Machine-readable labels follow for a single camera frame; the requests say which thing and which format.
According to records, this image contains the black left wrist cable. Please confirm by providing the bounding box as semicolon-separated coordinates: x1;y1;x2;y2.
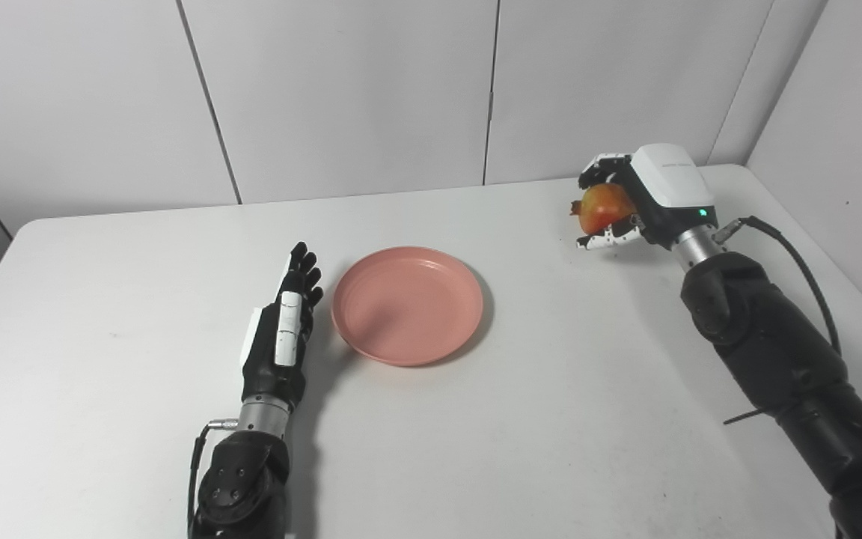
187;419;241;534

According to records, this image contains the red yellow pomegranate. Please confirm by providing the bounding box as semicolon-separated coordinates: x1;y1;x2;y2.
570;184;638;236

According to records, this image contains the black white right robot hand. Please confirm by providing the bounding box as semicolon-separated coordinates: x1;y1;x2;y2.
576;144;720;252

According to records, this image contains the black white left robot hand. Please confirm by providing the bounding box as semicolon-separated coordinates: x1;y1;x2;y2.
240;241;325;411

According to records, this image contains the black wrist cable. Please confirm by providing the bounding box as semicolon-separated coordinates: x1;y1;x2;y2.
187;419;241;534
714;216;843;356

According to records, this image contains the pink round plate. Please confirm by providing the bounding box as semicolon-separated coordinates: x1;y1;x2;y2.
331;246;485;368

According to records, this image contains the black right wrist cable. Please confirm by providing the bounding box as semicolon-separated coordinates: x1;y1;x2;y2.
714;216;843;356

